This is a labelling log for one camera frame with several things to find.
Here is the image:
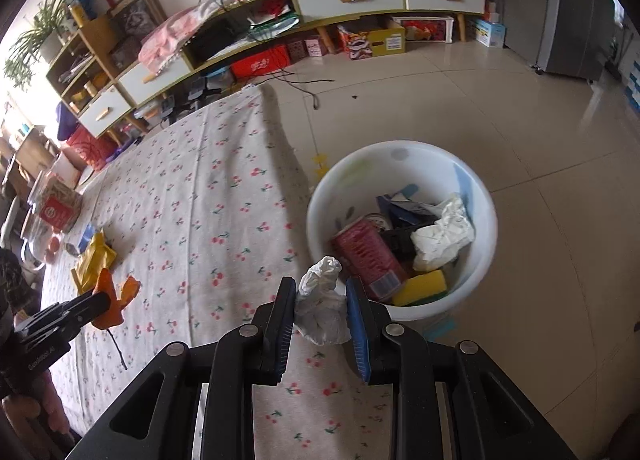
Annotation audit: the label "dented red drink can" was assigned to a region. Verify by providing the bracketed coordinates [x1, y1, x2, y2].
[331, 217, 408, 303]

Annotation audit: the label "white plastic bucket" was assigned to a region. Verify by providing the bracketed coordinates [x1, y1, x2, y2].
[306, 140, 499, 321]

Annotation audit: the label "orange peel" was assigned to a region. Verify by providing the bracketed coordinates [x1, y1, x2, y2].
[92, 267, 141, 331]

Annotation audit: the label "clear plastic storage boxes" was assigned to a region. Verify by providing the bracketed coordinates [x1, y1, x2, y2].
[135, 80, 226, 125]

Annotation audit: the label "yellow wrapper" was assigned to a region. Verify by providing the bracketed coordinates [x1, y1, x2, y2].
[70, 230, 118, 293]

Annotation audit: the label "yellow printed carton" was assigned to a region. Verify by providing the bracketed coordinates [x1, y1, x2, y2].
[337, 20, 407, 59]

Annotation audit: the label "clear glass pitcher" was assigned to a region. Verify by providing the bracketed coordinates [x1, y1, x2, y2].
[20, 212, 66, 271]

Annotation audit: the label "yellow sponge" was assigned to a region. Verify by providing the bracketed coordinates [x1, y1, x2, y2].
[391, 269, 449, 307]

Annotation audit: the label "person's left hand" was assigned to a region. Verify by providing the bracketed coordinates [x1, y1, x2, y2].
[0, 371, 72, 441]

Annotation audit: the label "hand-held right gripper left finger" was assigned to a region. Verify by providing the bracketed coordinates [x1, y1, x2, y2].
[65, 276, 298, 460]

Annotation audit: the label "green potted plant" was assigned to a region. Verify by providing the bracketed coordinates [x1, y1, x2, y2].
[2, 0, 76, 90]

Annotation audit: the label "cherry print tablecloth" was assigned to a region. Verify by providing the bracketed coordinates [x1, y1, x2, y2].
[40, 87, 401, 460]

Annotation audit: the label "red flat box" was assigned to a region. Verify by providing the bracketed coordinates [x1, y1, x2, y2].
[230, 44, 291, 83]

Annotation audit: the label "glass jar with red label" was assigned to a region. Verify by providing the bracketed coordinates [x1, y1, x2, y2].
[27, 172, 83, 233]

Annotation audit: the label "pink cloth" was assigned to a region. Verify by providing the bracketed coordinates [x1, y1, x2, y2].
[137, 7, 221, 70]

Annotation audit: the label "white tissue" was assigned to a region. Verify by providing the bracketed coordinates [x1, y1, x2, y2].
[294, 255, 352, 347]

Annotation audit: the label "purple cloth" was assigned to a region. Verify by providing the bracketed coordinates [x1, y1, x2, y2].
[55, 102, 83, 141]

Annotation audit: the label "blue and white box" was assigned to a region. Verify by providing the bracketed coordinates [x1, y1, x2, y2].
[472, 17, 507, 48]

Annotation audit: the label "black cable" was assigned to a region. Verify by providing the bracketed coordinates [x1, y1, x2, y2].
[272, 72, 336, 110]

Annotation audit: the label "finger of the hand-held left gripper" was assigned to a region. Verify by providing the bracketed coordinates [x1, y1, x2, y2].
[60, 306, 115, 335]
[47, 290, 112, 321]

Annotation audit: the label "grey metal refrigerator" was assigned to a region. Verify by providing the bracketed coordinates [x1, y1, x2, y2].
[502, 0, 626, 83]

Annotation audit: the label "wooden open shelf cabinet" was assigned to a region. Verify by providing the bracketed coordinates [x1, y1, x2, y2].
[47, 0, 196, 135]

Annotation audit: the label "red bag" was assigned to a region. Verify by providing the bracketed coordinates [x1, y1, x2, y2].
[65, 127, 113, 171]

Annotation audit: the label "pale paper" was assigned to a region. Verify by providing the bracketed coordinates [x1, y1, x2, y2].
[410, 192, 476, 273]

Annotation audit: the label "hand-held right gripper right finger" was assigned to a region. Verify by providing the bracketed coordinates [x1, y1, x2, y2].
[345, 276, 576, 460]

